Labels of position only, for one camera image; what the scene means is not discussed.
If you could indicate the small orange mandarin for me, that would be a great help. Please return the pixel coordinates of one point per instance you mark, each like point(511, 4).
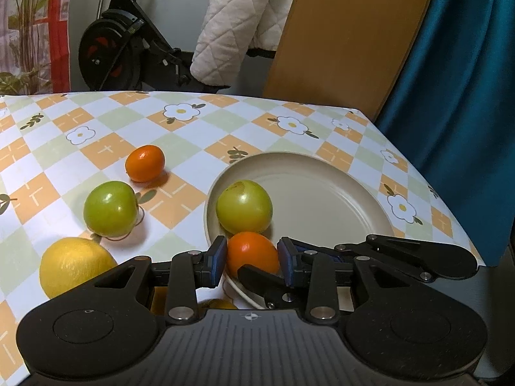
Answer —
point(145, 163)
point(251, 249)

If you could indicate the white quilted jacket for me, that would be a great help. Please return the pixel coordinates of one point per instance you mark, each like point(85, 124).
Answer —
point(233, 20)

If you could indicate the printed backdrop cloth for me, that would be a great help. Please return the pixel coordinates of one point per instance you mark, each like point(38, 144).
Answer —
point(24, 28)

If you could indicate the round wooden board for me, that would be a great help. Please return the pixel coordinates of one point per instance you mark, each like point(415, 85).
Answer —
point(342, 36)

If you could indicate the small yellow-brown fruit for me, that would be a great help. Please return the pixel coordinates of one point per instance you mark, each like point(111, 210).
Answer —
point(219, 304)

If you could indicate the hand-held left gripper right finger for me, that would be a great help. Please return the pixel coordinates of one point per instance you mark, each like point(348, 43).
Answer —
point(287, 263)

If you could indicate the beige round plate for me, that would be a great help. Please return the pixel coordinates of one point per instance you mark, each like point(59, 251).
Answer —
point(322, 201)

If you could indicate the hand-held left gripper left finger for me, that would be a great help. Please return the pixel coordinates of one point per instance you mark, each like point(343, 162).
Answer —
point(217, 259)

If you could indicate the checkered floral tablecloth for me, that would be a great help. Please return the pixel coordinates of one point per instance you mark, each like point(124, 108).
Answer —
point(281, 144)

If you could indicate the green jujube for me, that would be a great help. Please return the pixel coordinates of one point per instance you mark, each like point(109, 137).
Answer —
point(243, 207)
point(110, 209)

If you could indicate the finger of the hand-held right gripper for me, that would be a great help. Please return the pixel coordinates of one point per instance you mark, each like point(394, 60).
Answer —
point(261, 281)
point(402, 258)

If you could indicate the white rounded panel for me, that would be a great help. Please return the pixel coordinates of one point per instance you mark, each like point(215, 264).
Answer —
point(181, 8)

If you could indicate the black exercise bike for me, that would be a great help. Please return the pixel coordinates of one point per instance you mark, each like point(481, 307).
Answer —
point(108, 44)

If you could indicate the yellow lemon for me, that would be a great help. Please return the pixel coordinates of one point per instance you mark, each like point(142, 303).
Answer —
point(72, 265)

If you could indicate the teal curtain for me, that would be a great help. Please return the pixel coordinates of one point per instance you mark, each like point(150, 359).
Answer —
point(462, 88)

